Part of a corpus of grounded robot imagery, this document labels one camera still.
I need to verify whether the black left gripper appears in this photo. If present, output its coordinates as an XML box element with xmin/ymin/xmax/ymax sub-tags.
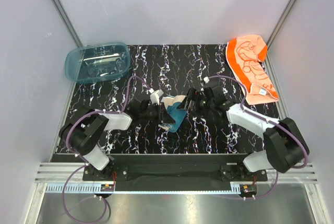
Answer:
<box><xmin>139</xmin><ymin>102</ymin><xmax>175</xmax><ymax>125</ymax></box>

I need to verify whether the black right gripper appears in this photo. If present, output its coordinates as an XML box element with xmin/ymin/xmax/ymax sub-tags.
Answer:
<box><xmin>176</xmin><ymin>88</ymin><xmax>214</xmax><ymax>120</ymax></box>

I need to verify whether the teal beige cartoon towel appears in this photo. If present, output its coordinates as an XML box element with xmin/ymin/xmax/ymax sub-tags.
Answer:
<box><xmin>159</xmin><ymin>95</ymin><xmax>187</xmax><ymax>133</ymax></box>

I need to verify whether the orange cartoon towel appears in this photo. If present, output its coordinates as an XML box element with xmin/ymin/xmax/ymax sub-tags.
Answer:
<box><xmin>225</xmin><ymin>34</ymin><xmax>279</xmax><ymax>105</ymax></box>

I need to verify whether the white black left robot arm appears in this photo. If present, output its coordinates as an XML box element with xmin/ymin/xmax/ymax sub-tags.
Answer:
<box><xmin>58</xmin><ymin>99</ymin><xmax>175</xmax><ymax>180</ymax></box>

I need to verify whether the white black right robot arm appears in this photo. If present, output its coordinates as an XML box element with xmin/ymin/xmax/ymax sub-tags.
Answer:
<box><xmin>178</xmin><ymin>88</ymin><xmax>309</xmax><ymax>181</ymax></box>

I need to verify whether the teal transparent plastic basin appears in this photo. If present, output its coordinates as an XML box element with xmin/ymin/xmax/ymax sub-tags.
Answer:
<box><xmin>65</xmin><ymin>42</ymin><xmax>131</xmax><ymax>84</ymax></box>

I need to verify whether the left controller board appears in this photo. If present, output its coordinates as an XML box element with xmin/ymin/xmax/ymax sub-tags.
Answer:
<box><xmin>101</xmin><ymin>184</ymin><xmax>115</xmax><ymax>192</ymax></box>

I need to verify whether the controller board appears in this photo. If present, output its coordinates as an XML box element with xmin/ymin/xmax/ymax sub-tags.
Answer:
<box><xmin>101</xmin><ymin>184</ymin><xmax>115</xmax><ymax>192</ymax></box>
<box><xmin>241</xmin><ymin>184</ymin><xmax>257</xmax><ymax>197</ymax></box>

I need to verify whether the right controller board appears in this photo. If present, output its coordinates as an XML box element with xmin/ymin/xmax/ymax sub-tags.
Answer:
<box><xmin>241</xmin><ymin>184</ymin><xmax>257</xmax><ymax>197</ymax></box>

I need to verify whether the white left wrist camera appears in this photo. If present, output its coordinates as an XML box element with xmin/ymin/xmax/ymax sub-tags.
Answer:
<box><xmin>149</xmin><ymin>89</ymin><xmax>164</xmax><ymax>104</ymax></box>

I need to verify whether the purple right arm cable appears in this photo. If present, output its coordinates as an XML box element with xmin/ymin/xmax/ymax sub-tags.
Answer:
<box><xmin>206</xmin><ymin>75</ymin><xmax>311</xmax><ymax>198</ymax></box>

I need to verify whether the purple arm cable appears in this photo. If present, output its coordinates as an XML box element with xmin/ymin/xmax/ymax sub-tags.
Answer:
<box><xmin>64</xmin><ymin>75</ymin><xmax>157</xmax><ymax>221</ymax></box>
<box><xmin>206</xmin><ymin>75</ymin><xmax>311</xmax><ymax>198</ymax></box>

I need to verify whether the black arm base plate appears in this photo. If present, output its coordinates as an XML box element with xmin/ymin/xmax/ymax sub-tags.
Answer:
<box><xmin>83</xmin><ymin>154</ymin><xmax>268</xmax><ymax>182</ymax></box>

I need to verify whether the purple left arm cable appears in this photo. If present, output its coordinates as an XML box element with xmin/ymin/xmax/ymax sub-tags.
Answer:
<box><xmin>64</xmin><ymin>75</ymin><xmax>157</xmax><ymax>221</ymax></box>

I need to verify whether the right slotted cable duct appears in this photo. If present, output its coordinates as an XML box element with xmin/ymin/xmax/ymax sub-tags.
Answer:
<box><xmin>230</xmin><ymin>182</ymin><xmax>241</xmax><ymax>194</ymax></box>

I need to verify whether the slotted cable duct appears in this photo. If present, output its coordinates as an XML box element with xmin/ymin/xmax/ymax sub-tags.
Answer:
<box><xmin>230</xmin><ymin>182</ymin><xmax>241</xmax><ymax>194</ymax></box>
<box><xmin>45</xmin><ymin>183</ymin><xmax>112</xmax><ymax>194</ymax></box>

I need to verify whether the left slotted cable duct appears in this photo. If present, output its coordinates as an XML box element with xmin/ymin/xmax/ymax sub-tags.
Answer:
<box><xmin>45</xmin><ymin>183</ymin><xmax>112</xmax><ymax>194</ymax></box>

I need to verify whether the aluminium front frame rail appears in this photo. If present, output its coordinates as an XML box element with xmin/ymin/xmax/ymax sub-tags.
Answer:
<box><xmin>34</xmin><ymin>162</ymin><xmax>318</xmax><ymax>184</ymax></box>

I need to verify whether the right rear aluminium post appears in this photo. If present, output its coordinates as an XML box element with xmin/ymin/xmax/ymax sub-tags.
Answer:
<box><xmin>266</xmin><ymin>0</ymin><xmax>313</xmax><ymax>46</ymax></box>

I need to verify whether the aluminium post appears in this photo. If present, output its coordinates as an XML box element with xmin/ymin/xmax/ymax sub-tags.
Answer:
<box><xmin>266</xmin><ymin>0</ymin><xmax>313</xmax><ymax>46</ymax></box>
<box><xmin>51</xmin><ymin>0</ymin><xmax>83</xmax><ymax>48</ymax></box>

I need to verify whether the left rear aluminium post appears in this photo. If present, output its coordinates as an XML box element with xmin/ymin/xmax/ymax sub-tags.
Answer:
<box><xmin>51</xmin><ymin>0</ymin><xmax>83</xmax><ymax>48</ymax></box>

